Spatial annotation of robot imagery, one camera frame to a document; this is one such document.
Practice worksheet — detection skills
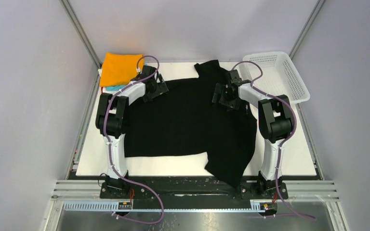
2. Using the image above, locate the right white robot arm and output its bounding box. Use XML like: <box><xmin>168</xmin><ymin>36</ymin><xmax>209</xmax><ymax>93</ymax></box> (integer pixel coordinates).
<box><xmin>212</xmin><ymin>69</ymin><xmax>297</xmax><ymax>199</ymax></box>

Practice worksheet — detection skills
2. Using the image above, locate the white plastic basket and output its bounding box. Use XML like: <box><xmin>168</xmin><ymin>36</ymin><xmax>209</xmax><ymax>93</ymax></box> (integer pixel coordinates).
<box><xmin>238</xmin><ymin>51</ymin><xmax>310</xmax><ymax>104</ymax></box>

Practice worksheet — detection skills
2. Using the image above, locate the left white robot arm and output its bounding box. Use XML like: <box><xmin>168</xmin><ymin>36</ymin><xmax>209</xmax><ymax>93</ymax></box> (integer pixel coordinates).
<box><xmin>95</xmin><ymin>65</ymin><xmax>169</xmax><ymax>195</ymax></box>

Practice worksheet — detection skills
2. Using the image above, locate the orange folded t-shirt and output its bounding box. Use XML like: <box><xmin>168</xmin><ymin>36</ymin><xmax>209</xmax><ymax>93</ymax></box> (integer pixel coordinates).
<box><xmin>99</xmin><ymin>52</ymin><xmax>144</xmax><ymax>87</ymax></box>

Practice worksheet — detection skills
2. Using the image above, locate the aluminium frame post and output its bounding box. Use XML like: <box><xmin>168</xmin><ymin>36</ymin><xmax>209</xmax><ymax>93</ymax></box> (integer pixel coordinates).
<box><xmin>59</xmin><ymin>0</ymin><xmax>102</xmax><ymax>69</ymax></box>
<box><xmin>289</xmin><ymin>0</ymin><xmax>327</xmax><ymax>60</ymax></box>

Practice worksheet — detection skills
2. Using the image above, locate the right aluminium frame post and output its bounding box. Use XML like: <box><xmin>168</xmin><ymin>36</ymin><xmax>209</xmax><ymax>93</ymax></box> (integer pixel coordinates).
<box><xmin>289</xmin><ymin>0</ymin><xmax>327</xmax><ymax>60</ymax></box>

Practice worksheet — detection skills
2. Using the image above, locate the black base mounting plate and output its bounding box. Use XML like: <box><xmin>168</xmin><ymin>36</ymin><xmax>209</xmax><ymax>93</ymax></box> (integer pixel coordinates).
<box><xmin>98</xmin><ymin>176</ymin><xmax>289</xmax><ymax>209</ymax></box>

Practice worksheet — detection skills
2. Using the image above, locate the black t-shirt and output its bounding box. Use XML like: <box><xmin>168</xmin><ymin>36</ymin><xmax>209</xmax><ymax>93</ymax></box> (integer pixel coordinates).
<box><xmin>124</xmin><ymin>60</ymin><xmax>257</xmax><ymax>188</ymax></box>

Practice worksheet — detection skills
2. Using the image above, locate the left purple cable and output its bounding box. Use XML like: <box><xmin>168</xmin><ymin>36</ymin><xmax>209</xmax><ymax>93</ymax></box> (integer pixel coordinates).
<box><xmin>102</xmin><ymin>55</ymin><xmax>165</xmax><ymax>224</ymax></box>

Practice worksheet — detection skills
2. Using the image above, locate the left aluminium frame post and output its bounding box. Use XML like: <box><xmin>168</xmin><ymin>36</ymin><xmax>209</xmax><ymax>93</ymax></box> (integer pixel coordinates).
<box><xmin>59</xmin><ymin>0</ymin><xmax>102</xmax><ymax>69</ymax></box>

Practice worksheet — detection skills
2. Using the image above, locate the white slotted cable duct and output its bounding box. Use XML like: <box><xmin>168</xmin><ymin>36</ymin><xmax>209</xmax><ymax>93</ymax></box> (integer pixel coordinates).
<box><xmin>63</xmin><ymin>200</ymin><xmax>265</xmax><ymax>213</ymax></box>

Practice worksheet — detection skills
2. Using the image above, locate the teal folded t-shirt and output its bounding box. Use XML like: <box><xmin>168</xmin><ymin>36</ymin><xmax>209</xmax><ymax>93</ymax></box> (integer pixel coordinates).
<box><xmin>105</xmin><ymin>63</ymin><xmax>148</xmax><ymax>92</ymax></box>

